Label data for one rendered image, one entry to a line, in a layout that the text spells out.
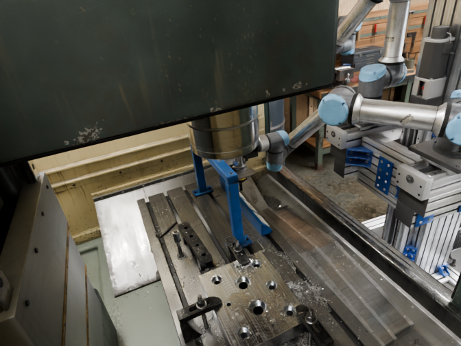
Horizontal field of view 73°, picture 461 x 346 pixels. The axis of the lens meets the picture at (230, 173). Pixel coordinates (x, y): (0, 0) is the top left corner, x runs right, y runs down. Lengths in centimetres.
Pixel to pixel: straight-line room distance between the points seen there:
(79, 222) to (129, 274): 49
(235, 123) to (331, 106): 66
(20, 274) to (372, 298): 116
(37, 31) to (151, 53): 14
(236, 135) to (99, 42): 30
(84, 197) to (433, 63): 176
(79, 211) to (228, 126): 140
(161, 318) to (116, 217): 61
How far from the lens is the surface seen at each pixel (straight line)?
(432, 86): 157
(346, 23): 175
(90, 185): 183
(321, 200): 168
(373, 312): 134
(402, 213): 151
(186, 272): 121
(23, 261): 65
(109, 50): 50
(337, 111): 123
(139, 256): 166
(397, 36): 177
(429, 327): 143
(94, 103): 51
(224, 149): 64
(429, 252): 208
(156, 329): 144
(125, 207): 181
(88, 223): 196
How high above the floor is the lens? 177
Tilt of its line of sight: 30 degrees down
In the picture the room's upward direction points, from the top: 7 degrees counter-clockwise
